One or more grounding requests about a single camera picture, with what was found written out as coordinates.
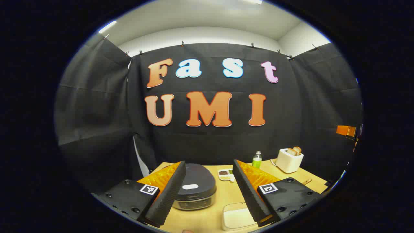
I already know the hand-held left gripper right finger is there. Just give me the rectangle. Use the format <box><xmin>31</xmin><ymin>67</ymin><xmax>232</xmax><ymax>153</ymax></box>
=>
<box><xmin>232</xmin><ymin>159</ymin><xmax>322</xmax><ymax>227</ymax></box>

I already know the green label drink bottle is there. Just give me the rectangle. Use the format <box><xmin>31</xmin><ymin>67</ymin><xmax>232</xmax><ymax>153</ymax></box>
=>
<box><xmin>252</xmin><ymin>151</ymin><xmax>263</xmax><ymax>169</ymax></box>

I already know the white divided bean dish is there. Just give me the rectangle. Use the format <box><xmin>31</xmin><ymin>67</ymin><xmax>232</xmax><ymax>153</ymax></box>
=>
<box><xmin>218</xmin><ymin>169</ymin><xmax>235</xmax><ymax>183</ymax></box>

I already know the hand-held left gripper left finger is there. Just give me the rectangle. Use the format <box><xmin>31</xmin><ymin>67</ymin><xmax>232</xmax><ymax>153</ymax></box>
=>
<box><xmin>92</xmin><ymin>161</ymin><xmax>187</xmax><ymax>228</ymax></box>

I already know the white toaster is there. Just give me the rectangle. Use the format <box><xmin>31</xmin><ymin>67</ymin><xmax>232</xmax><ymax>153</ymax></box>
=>
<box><xmin>276</xmin><ymin>148</ymin><xmax>304</xmax><ymax>174</ymax></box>

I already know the black rice cooker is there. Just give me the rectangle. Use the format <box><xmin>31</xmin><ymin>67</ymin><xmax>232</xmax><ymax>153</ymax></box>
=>
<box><xmin>171</xmin><ymin>163</ymin><xmax>217</xmax><ymax>211</ymax></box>

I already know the clear plastic rice container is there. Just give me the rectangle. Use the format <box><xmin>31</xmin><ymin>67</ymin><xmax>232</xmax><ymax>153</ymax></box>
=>
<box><xmin>222</xmin><ymin>202</ymin><xmax>259</xmax><ymax>231</ymax></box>

